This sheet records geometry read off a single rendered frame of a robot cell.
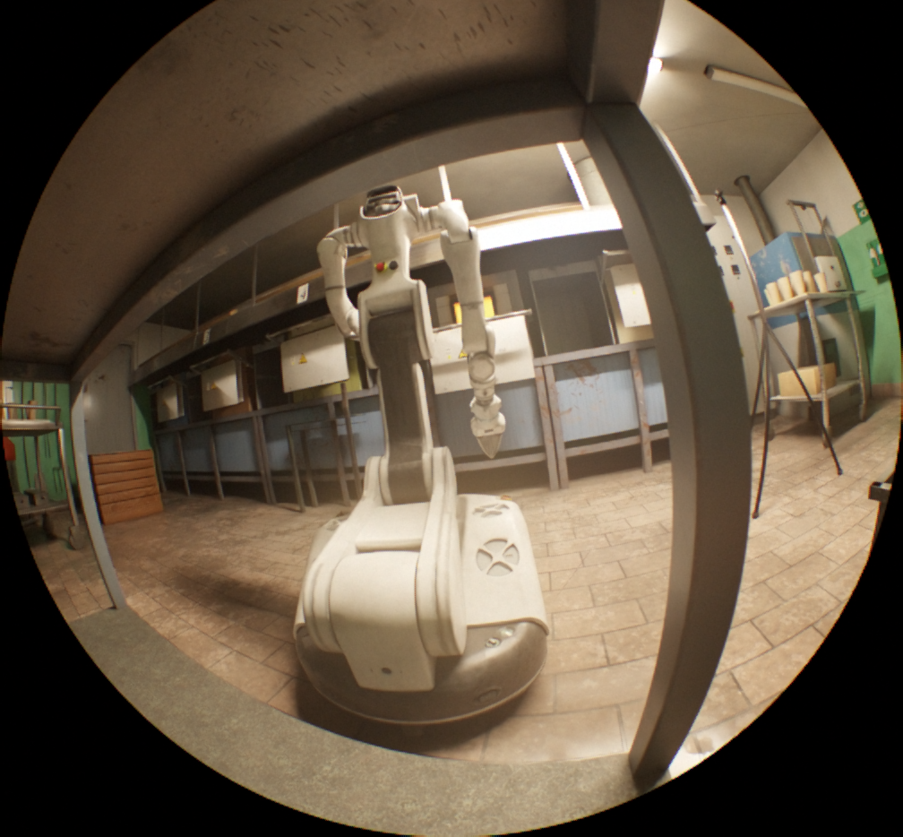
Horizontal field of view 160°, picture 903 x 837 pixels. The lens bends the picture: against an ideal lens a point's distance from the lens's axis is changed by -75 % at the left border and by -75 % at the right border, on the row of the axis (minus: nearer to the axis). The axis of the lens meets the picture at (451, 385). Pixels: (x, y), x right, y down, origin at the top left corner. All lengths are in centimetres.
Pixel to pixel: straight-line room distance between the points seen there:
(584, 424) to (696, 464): 197
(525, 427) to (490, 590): 155
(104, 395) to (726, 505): 529
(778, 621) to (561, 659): 55
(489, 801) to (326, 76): 62
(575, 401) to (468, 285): 146
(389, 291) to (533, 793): 108
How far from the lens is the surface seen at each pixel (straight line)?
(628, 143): 23
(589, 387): 214
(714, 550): 21
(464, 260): 82
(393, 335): 91
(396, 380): 88
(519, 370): 191
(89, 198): 38
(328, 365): 236
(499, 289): 215
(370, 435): 239
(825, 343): 327
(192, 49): 25
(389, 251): 108
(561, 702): 77
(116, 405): 525
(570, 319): 274
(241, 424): 334
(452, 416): 216
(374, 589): 51
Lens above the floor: 62
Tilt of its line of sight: 4 degrees up
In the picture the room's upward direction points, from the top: 9 degrees counter-clockwise
